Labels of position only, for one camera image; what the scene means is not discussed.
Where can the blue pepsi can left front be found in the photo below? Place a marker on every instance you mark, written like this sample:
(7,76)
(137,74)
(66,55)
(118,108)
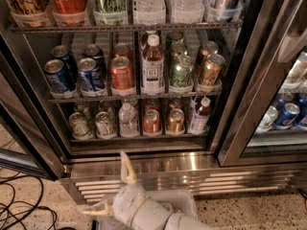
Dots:
(58,76)

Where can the blue pepsi can left rear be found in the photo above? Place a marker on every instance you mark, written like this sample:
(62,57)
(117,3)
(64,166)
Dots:
(64,53)

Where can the gold soda can bottom front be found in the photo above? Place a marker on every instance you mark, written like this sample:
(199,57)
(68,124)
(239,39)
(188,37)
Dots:
(175,120)

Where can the white can right compartment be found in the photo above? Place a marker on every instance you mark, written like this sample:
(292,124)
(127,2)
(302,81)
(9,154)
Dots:
(266,122)

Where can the right glass fridge door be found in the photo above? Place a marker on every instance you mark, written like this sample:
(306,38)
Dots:
(255,78)

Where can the gold lacroix can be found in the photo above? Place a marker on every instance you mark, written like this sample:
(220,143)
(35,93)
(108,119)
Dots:
(211,69)
(207,48)

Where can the clear water bottle bottom shelf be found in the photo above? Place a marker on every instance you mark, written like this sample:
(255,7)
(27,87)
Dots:
(128,121)

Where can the gold soda can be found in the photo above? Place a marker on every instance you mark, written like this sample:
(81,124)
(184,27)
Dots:
(175,120)
(175,103)

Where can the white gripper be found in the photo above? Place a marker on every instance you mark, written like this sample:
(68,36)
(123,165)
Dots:
(127,201)

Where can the green lacroix can top shelf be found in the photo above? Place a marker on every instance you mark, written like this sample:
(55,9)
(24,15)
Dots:
(110,12)

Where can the blue can right far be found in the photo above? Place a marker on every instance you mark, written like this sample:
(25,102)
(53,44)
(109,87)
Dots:
(301,119)

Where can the orange soda can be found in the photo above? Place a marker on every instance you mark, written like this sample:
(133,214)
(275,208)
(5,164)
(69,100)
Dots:
(122,50)
(121,73)
(152,104)
(152,121)

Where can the steel fridge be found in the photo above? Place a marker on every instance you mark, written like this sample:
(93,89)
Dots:
(165,160)

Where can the red coca cola can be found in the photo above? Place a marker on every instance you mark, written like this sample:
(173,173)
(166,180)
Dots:
(70,12)

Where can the pepsi can right compartment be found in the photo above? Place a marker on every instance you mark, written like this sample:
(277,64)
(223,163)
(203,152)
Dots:
(286,115)

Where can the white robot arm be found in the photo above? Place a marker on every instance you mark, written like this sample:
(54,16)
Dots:
(176,221)

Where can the tea bottle bottom shelf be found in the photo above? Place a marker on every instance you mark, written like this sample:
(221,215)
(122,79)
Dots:
(200,117)

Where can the open left fridge door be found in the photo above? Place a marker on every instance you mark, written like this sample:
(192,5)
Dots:
(20,119)

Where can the gold soda can bottom rear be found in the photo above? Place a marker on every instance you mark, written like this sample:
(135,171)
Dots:
(175,103)

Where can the green 7up can left rear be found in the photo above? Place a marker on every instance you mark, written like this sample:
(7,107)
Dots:
(83,108)

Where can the gold lacroix can front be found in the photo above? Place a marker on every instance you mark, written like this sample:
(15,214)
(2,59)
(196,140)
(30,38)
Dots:
(211,69)

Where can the clear plastic bin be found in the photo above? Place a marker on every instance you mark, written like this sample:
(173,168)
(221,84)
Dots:
(175,201)

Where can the blue pepsi can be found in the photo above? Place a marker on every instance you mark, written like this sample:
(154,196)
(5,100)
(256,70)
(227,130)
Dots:
(58,76)
(64,53)
(90,75)
(94,51)

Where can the pure leaf tea bottle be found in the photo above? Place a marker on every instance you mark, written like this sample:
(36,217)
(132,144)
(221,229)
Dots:
(153,67)

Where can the orange soda can middle rear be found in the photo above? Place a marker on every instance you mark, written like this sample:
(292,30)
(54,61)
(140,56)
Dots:
(122,50)

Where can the orange soda can bottom rear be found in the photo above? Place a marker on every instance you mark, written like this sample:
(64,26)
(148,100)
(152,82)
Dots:
(152,104)

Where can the orange soda can bottom front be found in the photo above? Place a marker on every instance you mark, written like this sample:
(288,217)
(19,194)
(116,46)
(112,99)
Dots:
(152,121)

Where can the clear water bottle top right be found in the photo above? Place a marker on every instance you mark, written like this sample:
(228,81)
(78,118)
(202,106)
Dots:
(185,11)

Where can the clear water bottle top left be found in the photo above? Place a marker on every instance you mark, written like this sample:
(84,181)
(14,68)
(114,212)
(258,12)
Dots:
(148,12)

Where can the orange soda can middle front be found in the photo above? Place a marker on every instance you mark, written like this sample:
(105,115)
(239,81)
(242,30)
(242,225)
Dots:
(121,73)

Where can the green lacroix can middle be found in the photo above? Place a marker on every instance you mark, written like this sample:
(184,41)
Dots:
(177,49)

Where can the gold lacroix can rear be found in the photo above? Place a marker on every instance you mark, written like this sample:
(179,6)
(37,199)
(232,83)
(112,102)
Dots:
(207,48)

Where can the orange lacroix can top shelf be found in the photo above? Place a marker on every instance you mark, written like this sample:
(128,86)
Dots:
(30,13)

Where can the green lacroix can rear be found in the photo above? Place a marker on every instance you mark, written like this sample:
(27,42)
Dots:
(173,37)

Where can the green 7up can left front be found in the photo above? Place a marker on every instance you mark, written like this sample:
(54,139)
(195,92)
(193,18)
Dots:
(79,125)

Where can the fridge door handle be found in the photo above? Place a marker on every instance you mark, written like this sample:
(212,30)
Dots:
(291,44)

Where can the green lacroix can front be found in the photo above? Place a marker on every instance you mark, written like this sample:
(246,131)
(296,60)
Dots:
(182,71)

